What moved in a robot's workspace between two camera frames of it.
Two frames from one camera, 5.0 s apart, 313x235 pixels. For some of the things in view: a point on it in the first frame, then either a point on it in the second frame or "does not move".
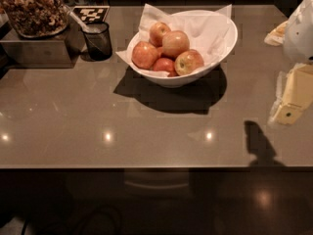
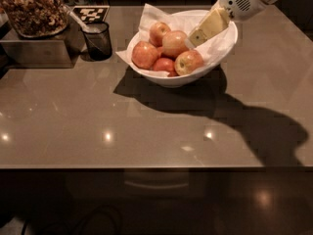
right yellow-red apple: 188,61 does not move
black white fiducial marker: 92,14 does not move
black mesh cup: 98,41 does not move
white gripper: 299,36 -> 242,3
